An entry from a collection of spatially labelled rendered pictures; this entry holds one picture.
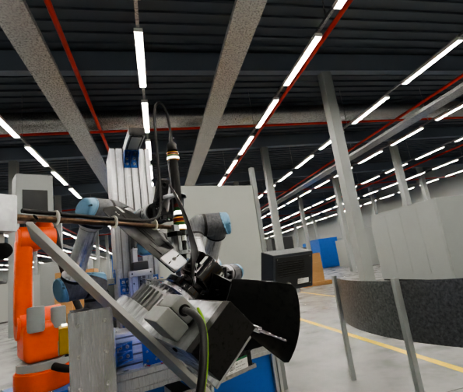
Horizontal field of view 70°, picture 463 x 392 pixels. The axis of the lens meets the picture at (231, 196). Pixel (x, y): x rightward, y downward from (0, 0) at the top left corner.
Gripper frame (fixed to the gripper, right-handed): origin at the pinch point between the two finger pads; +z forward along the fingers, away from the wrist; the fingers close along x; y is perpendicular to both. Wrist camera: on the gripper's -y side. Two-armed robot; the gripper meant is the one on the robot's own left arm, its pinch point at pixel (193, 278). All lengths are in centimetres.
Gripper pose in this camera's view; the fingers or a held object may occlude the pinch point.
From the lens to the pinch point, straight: 128.2
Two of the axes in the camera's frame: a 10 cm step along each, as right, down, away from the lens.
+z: -4.2, -1.2, -9.0
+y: 9.1, -1.0, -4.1
